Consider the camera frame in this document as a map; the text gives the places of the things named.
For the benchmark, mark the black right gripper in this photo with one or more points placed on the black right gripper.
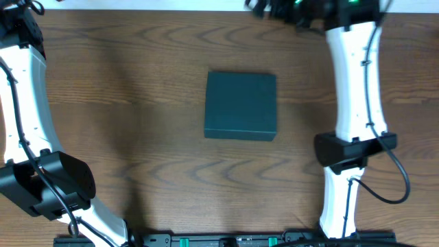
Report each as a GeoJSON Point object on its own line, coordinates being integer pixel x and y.
{"type": "Point", "coordinates": [276, 9]}

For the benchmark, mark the dark green box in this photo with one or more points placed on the dark green box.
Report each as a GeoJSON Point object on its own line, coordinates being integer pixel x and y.
{"type": "Point", "coordinates": [240, 106]}

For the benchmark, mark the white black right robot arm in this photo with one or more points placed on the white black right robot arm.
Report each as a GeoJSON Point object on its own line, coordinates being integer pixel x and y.
{"type": "Point", "coordinates": [353, 33]}

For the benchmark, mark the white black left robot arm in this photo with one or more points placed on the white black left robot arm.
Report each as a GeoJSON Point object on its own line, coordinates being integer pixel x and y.
{"type": "Point", "coordinates": [39, 177]}

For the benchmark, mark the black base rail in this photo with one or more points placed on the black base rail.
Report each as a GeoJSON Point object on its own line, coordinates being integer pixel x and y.
{"type": "Point", "coordinates": [167, 240]}

